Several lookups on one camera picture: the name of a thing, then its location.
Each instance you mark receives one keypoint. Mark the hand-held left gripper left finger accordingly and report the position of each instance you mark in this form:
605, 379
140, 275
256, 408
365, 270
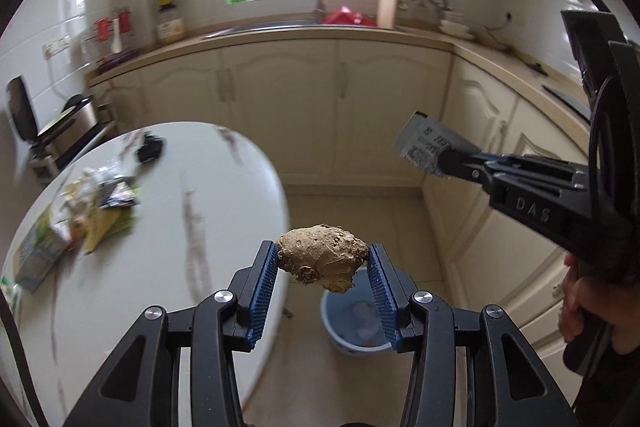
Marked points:
262, 297

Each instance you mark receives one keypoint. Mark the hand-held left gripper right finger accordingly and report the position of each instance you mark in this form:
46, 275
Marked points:
382, 297

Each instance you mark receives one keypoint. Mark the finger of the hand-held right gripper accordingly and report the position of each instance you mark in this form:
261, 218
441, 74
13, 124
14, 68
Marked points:
540, 169
457, 164

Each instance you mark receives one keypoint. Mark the grey printed packet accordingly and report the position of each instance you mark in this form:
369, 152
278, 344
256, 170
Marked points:
425, 139

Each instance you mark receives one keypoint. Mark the blue plastic bin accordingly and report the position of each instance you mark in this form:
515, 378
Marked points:
350, 332

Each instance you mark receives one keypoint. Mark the brown ginger root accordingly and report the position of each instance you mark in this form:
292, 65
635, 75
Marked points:
320, 252

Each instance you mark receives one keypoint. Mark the pile of snack wrappers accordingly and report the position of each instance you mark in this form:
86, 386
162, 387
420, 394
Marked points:
95, 227

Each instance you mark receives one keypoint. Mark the person's right forearm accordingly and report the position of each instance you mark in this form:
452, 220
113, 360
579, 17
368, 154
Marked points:
625, 342

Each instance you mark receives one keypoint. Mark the person's right hand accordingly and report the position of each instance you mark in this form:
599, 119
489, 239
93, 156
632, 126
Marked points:
570, 307

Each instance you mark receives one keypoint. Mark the black cooktop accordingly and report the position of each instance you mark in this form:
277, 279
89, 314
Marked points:
567, 102

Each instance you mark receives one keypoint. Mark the black kitchen knife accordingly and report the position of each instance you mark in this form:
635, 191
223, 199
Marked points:
534, 68

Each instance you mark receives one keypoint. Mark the stack of white bowls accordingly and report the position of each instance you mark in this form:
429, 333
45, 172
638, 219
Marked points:
456, 27

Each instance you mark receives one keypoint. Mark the cream kitchen cabinets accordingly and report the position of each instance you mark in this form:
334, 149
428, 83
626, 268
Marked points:
300, 107

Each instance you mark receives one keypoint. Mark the wooden cutting board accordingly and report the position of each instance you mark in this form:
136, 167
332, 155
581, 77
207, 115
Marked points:
388, 2

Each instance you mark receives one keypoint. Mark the red plastic bag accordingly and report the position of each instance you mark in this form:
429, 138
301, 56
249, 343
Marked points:
345, 17

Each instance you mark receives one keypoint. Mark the small black object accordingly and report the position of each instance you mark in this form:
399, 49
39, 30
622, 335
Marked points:
149, 149

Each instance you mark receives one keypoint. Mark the steel kitchen sink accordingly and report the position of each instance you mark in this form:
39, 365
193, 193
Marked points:
260, 28

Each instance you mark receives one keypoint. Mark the silver countertop appliance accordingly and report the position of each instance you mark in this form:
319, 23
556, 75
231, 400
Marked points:
60, 127

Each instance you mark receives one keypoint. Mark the yellow label jar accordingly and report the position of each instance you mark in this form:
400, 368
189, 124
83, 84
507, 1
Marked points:
170, 22

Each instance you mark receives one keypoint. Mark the white plastic spoon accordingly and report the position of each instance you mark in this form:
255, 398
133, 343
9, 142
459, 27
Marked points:
117, 39

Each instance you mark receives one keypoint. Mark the white wall socket strip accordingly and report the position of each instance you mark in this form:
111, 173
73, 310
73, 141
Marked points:
56, 47

